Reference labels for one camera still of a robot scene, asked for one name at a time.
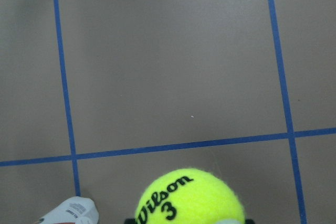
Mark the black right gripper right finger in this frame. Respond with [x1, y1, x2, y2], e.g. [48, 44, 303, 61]
[245, 219, 255, 224]

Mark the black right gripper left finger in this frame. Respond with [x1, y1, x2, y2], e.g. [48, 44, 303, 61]
[124, 218, 135, 224]

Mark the clear tennis ball can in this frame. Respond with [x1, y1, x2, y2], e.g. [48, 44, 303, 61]
[34, 196, 99, 224]

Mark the Wilson tennis ball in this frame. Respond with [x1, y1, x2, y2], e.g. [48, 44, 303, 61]
[134, 168, 245, 223]

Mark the brown paper table mat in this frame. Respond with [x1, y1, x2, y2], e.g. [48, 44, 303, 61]
[1, 0, 335, 223]

